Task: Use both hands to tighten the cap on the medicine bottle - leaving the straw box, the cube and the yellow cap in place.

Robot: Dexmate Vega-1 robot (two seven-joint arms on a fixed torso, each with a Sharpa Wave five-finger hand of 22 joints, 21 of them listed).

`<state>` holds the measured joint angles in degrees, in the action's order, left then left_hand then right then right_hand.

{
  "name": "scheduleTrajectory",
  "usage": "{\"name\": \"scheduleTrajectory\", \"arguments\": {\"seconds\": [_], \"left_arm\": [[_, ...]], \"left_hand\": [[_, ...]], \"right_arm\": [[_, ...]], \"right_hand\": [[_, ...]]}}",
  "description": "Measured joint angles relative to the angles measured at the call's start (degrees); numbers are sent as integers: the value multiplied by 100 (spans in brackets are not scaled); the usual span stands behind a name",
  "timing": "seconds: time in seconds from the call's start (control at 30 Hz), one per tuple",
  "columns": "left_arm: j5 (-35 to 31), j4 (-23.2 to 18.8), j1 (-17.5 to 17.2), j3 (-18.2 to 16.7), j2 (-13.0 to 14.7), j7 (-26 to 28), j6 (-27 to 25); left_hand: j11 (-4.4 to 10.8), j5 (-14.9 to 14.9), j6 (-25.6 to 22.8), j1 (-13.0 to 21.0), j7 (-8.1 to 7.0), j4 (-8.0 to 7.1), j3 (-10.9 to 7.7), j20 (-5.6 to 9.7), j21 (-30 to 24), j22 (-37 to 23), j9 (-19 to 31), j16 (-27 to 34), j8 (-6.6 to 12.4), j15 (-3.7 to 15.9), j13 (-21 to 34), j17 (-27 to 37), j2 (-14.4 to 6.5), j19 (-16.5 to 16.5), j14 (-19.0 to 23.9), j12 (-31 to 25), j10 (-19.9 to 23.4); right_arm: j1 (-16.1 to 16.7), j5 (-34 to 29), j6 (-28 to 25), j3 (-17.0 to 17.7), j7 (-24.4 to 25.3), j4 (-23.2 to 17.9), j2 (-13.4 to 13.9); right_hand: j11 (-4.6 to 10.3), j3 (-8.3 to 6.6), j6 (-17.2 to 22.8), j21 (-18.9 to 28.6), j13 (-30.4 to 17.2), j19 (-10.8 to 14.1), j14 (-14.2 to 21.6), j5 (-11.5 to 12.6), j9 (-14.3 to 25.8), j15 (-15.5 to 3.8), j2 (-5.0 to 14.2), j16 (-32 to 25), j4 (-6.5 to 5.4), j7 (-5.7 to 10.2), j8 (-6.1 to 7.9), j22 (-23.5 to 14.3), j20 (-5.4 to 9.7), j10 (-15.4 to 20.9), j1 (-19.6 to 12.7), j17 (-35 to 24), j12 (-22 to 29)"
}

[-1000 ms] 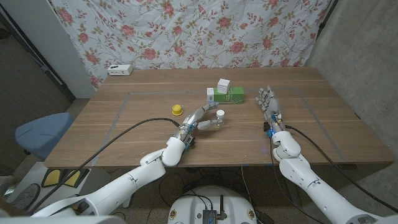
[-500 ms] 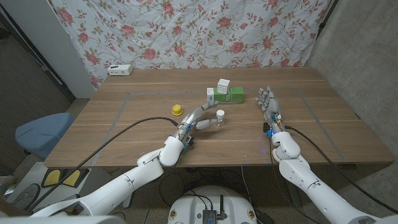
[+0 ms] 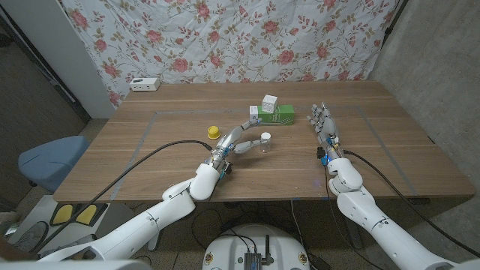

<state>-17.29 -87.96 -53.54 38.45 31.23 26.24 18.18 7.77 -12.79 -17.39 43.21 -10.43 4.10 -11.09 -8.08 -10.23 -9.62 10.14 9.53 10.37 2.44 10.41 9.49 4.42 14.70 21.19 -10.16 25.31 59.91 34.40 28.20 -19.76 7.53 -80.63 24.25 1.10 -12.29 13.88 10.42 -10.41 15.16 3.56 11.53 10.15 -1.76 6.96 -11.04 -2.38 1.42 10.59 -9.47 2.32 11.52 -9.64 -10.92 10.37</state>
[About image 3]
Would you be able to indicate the black backdrop stand pole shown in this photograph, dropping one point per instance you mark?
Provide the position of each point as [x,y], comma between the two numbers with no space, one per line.
[394,17]

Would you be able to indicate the white table leg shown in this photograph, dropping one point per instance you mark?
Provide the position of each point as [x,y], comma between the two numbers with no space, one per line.
[153,242]

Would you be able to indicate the white power strip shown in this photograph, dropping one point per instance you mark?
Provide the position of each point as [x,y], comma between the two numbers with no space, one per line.
[144,84]

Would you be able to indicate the blue padded stool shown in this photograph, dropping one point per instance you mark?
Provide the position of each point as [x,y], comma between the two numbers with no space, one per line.
[52,159]

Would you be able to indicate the white cube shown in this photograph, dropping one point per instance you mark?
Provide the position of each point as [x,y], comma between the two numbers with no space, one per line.
[269,103]

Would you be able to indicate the grey table leg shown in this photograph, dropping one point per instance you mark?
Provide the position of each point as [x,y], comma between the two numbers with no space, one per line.
[352,234]

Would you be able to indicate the white board panel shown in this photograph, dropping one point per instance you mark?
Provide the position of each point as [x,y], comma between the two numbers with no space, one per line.
[63,48]

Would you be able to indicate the yellow bottle cap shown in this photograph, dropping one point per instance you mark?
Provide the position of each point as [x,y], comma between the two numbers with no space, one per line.
[213,132]

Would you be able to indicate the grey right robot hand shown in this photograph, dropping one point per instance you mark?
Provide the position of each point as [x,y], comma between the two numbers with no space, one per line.
[326,125]

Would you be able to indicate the yellow black foot pedal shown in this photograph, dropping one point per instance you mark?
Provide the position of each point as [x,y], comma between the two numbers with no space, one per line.
[88,212]
[62,214]

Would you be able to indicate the white robot torso base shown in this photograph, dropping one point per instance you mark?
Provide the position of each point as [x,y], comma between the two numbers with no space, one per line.
[232,247]

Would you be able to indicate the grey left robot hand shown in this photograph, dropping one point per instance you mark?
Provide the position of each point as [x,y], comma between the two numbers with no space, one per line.
[232,140]

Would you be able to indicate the green flexible straws box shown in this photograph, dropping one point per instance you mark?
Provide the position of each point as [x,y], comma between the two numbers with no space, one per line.
[279,118]

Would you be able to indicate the clear white-capped medicine bottle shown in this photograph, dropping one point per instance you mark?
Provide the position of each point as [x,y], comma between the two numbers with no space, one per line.
[265,141]

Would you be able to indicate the grey slipper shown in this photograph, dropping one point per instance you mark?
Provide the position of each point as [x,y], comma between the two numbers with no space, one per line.
[33,237]

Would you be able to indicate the black electronics box with antenna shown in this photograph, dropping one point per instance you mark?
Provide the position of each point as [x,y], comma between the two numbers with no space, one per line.
[253,259]

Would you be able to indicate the floral backdrop cloth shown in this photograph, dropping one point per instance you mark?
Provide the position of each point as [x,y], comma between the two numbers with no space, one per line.
[232,41]

